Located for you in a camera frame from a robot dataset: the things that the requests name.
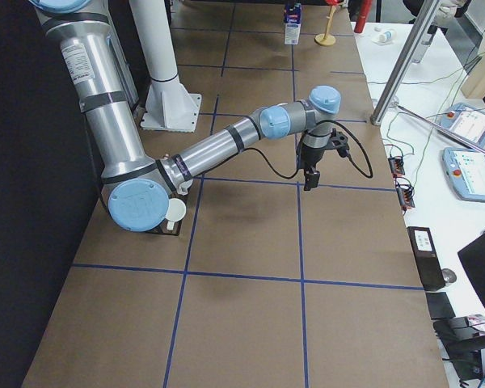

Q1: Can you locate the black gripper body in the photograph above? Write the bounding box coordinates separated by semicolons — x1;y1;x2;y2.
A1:
296;141;325;172

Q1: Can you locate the blue milk carton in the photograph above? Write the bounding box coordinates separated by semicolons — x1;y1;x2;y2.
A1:
284;2;302;45

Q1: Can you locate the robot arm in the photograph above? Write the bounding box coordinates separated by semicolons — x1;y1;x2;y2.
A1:
33;1;348;232

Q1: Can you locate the wooden mug tree stand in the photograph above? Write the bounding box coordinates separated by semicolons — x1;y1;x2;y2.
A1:
314;0;340;47

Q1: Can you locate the white ribbed HOME mug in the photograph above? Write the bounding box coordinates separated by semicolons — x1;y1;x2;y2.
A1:
164;198;187;232

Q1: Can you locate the black power box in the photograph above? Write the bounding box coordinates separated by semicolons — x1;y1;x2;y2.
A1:
407;226;445;291

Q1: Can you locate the red bottle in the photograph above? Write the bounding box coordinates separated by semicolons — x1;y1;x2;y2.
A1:
354;0;373;34

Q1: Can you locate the teach pendant near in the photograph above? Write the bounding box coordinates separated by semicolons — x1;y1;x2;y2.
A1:
441;147;485;202

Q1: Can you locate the teach pendant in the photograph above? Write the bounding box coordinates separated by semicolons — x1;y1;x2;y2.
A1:
441;147;485;202
440;103;485;147

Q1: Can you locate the teach pendant far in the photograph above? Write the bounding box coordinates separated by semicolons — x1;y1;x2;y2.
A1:
440;103;485;147

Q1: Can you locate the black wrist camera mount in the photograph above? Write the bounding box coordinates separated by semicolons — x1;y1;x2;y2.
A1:
325;128;350;158

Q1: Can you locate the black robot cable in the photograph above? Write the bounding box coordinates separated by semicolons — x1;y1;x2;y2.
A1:
242;120;375;179

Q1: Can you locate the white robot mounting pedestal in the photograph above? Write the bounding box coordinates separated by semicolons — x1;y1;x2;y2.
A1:
129;0;202;133

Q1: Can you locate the aluminium camera post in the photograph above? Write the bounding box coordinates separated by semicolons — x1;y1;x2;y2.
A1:
370;0;440;126

